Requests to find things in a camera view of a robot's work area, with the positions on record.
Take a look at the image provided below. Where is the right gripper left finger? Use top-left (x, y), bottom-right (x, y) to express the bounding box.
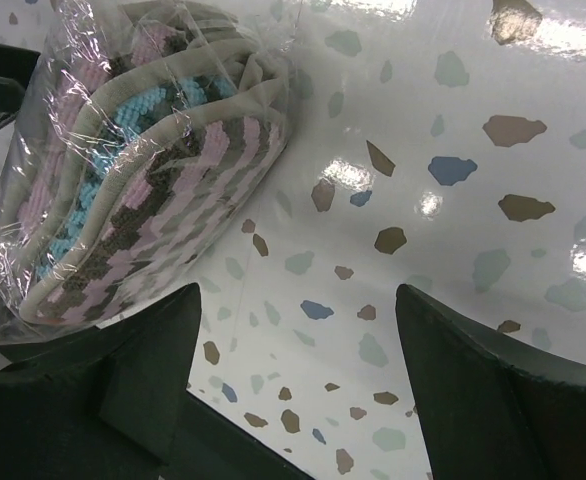
top-left (0, 284), bottom-right (304, 479)

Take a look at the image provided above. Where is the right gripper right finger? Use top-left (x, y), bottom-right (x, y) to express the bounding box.
top-left (395, 284), bottom-right (586, 479)

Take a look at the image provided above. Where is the purple zigzag sponge pack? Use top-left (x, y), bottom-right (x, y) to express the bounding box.
top-left (0, 1), bottom-right (303, 345)

